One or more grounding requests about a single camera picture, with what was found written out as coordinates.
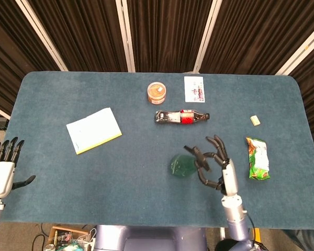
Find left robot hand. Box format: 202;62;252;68
0;136;37;198

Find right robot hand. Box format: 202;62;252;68
183;135;240;197

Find green spray bottle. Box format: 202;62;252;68
170;153;212;181

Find purple robot base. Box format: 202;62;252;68
94;224;209;251

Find cola bottle red label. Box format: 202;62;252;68
154;109;210;125

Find green snack bag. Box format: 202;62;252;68
245;136;272;181

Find white printed card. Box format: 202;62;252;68
184;76;206;104

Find blue table cloth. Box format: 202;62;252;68
0;71;314;229

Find wooden box of clutter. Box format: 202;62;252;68
43;225;96;251

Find round orange lidded container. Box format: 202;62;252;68
147;81;167;105

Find white notepad yellow edge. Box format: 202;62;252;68
65;107;123;155

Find dark curtain partition panels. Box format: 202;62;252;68
0;0;314;173

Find black floor cable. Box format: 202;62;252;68
31;223;47;251

